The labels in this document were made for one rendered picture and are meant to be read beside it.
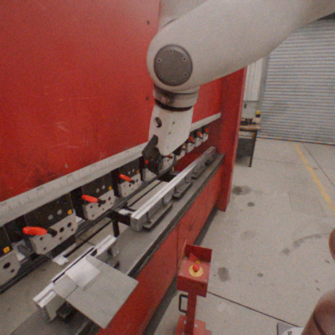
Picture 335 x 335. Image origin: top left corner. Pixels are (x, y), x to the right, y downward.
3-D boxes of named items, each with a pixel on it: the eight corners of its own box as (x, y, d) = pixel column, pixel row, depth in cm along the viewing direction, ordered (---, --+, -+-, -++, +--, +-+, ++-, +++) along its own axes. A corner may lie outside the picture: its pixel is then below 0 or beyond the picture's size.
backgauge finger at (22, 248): (52, 277, 73) (49, 268, 72) (18, 251, 85) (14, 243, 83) (78, 256, 83) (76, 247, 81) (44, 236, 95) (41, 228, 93)
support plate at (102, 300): (104, 330, 57) (104, 328, 56) (51, 290, 68) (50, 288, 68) (139, 283, 71) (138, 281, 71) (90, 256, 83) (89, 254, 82)
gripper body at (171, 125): (176, 111, 31) (167, 161, 39) (205, 94, 38) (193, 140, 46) (141, 96, 34) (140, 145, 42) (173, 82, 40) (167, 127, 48)
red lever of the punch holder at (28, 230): (28, 228, 51) (58, 230, 59) (20, 223, 52) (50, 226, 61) (25, 234, 50) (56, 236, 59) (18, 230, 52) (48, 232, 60)
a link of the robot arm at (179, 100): (182, 100, 30) (179, 116, 32) (207, 86, 36) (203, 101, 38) (141, 82, 33) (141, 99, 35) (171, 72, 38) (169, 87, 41)
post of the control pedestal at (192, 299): (193, 335, 127) (198, 283, 106) (185, 333, 128) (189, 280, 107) (194, 327, 131) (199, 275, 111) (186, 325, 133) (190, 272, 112)
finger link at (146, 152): (145, 143, 35) (145, 165, 39) (170, 125, 39) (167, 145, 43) (141, 141, 35) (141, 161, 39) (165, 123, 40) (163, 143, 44)
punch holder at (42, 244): (39, 258, 59) (24, 215, 53) (25, 248, 63) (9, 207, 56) (78, 230, 71) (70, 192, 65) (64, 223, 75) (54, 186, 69)
